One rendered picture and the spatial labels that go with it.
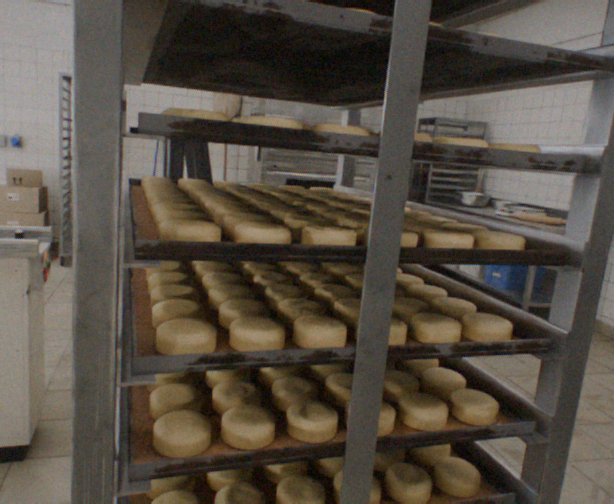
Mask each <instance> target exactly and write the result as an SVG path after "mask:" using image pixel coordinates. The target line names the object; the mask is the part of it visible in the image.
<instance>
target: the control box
mask: <svg viewBox="0 0 614 504"><path fill-rule="evenodd" d="M49 248H50V249H51V244H50V243H42V244H41V245H40V246H39V250H40V256H39V257H30V263H31V291H40V289H41V288H42V286H43V285H44V284H45V275H43V268H44V267H46V274H48V275H47V279H49V277H50V275H51V268H50V269H48V262H51V252H50V254H49ZM45 252H46V253H48V257H46V260H45ZM42 256H43V264H42Z"/></svg>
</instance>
